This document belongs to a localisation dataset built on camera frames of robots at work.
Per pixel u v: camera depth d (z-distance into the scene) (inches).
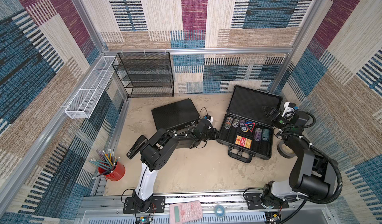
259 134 36.9
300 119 25.6
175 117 53.7
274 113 30.5
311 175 17.2
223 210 28.0
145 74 42.9
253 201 28.8
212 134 33.3
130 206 28.1
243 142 36.1
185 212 27.6
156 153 21.0
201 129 30.4
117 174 33.0
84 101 28.3
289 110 30.5
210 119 35.1
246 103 38.9
